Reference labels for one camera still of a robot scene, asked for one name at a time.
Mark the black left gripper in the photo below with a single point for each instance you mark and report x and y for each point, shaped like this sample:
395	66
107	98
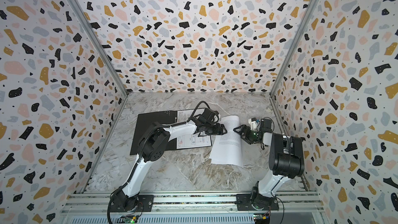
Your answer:
217	126

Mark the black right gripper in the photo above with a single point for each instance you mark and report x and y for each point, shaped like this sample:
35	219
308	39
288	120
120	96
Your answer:
247	132

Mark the white text paper sheet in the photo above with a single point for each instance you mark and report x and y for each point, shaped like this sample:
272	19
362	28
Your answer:
226	149

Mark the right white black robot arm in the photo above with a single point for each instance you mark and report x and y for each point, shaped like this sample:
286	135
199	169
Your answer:
285	161

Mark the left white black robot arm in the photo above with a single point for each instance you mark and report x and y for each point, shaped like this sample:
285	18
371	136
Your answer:
152	147

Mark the right circuit board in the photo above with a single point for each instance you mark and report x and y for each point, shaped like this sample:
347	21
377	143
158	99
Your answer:
262	218

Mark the left green circuit board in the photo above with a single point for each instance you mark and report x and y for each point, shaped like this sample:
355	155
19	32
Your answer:
129	219

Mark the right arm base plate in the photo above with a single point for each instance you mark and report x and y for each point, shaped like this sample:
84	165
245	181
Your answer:
247	202

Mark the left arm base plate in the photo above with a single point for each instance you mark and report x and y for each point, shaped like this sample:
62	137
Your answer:
139	203

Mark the aluminium corner post left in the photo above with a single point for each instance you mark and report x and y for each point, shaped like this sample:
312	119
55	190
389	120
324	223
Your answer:
96	44

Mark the aluminium corner post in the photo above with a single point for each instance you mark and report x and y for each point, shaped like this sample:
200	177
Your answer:
296	40
96	44

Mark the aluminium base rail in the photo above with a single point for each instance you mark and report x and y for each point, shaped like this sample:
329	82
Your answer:
196	207

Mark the aluminium corner post right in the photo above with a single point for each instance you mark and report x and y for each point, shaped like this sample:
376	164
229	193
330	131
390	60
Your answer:
296	40

